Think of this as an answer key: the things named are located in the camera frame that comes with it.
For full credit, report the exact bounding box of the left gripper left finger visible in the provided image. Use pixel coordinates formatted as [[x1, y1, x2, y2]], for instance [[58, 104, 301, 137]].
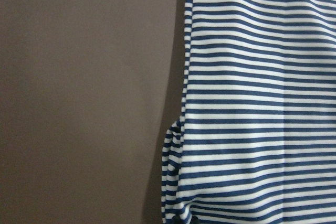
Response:
[[172, 216, 184, 224]]

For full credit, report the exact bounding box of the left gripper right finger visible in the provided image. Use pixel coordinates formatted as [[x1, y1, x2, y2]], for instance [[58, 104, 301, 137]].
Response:
[[190, 217, 200, 224]]

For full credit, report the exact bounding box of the navy white striped polo shirt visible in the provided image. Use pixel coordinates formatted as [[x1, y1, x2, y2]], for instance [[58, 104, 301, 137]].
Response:
[[161, 0, 335, 223]]

